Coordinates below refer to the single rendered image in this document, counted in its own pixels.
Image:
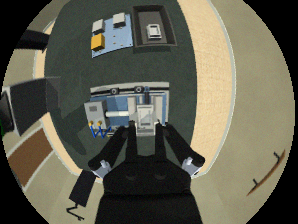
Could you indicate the orange-yellow block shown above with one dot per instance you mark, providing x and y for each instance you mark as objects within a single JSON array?
[{"x": 98, "y": 42}]

